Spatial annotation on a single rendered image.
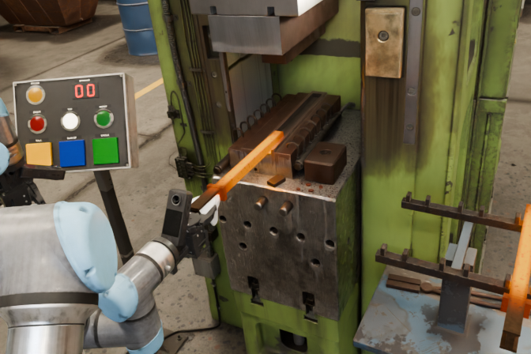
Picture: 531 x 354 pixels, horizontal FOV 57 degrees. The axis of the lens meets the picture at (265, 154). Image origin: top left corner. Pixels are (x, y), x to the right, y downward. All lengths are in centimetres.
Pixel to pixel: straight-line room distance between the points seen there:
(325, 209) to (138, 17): 484
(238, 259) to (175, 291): 90
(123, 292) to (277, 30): 68
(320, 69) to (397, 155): 50
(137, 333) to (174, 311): 134
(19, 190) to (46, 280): 66
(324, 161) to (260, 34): 37
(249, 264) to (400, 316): 50
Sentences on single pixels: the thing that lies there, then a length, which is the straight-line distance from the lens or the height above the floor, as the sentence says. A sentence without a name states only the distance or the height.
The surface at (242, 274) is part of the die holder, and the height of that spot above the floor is 55.
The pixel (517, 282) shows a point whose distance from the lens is 105.
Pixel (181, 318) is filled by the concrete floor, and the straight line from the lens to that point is 231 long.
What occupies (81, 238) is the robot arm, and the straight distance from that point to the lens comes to 62.
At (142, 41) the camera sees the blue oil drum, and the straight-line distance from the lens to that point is 598.
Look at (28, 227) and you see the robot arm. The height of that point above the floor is 131.
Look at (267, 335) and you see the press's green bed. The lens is 187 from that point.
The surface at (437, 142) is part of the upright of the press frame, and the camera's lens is 135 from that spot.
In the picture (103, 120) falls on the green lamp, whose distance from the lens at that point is 149.
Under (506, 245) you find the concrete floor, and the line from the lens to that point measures 267.
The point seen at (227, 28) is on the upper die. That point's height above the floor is 133.
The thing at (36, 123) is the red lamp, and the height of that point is 109.
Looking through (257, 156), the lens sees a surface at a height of 101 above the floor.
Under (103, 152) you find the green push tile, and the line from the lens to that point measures 149.
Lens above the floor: 164
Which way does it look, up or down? 29 degrees down
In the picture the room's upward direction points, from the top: 6 degrees counter-clockwise
